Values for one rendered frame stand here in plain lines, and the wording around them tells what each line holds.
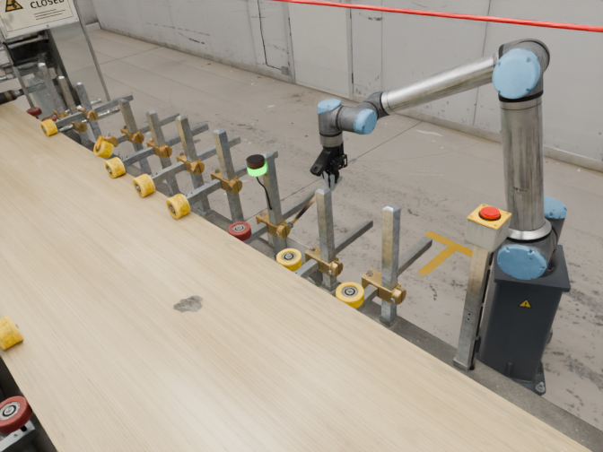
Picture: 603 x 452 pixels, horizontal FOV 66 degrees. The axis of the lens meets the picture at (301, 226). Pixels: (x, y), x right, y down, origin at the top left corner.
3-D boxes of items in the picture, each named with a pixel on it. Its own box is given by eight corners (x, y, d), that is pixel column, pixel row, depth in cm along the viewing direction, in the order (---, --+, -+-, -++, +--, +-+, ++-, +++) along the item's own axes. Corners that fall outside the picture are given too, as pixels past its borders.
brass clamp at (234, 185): (223, 178, 189) (221, 168, 186) (244, 188, 181) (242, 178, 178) (211, 185, 185) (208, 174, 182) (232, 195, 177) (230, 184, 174)
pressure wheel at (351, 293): (336, 309, 142) (334, 282, 135) (362, 306, 142) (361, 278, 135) (339, 329, 135) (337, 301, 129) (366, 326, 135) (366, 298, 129)
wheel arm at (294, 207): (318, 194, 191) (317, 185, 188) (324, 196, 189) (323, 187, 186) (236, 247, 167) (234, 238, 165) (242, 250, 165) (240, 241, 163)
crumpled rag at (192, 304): (205, 294, 137) (204, 289, 136) (201, 312, 132) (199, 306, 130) (177, 296, 138) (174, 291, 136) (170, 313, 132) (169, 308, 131)
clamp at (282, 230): (266, 221, 179) (265, 210, 176) (291, 233, 171) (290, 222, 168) (256, 228, 176) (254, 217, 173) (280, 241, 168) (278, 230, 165)
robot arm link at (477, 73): (553, 22, 135) (366, 91, 183) (542, 34, 127) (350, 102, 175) (563, 61, 139) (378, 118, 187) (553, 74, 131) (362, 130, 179)
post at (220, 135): (241, 231, 197) (220, 126, 169) (247, 234, 195) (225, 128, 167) (235, 235, 195) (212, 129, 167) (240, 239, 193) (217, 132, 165)
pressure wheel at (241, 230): (245, 242, 173) (240, 217, 167) (259, 250, 168) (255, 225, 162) (229, 253, 169) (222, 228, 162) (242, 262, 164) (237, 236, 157)
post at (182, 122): (207, 212, 213) (181, 113, 184) (212, 215, 210) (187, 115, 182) (201, 216, 211) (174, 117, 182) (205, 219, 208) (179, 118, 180)
